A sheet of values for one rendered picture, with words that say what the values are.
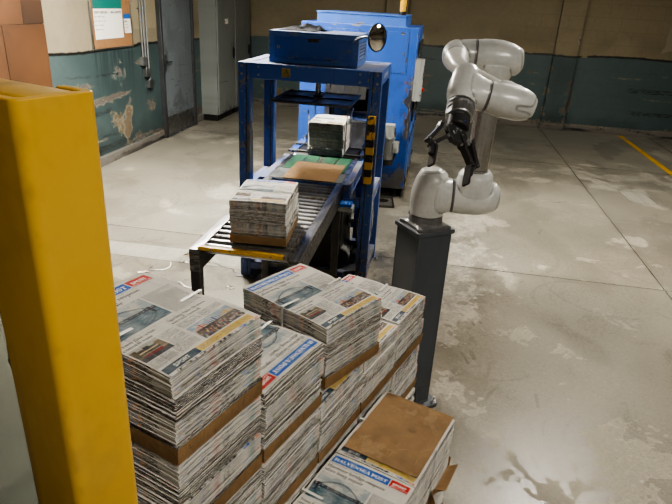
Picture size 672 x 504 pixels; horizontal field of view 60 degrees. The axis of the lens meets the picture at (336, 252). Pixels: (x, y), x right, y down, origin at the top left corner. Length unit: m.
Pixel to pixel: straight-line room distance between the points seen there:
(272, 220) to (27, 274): 2.25
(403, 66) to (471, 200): 3.62
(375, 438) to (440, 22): 9.76
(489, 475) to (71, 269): 2.47
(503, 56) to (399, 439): 1.51
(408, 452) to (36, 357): 1.49
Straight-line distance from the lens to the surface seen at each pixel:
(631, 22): 11.67
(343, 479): 1.91
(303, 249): 2.89
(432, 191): 2.63
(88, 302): 0.69
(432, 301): 2.87
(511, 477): 2.94
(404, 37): 6.11
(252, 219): 2.87
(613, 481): 3.11
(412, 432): 2.09
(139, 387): 1.24
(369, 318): 1.89
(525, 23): 11.33
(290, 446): 1.70
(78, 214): 0.65
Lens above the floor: 1.94
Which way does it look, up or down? 23 degrees down
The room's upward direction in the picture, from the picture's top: 3 degrees clockwise
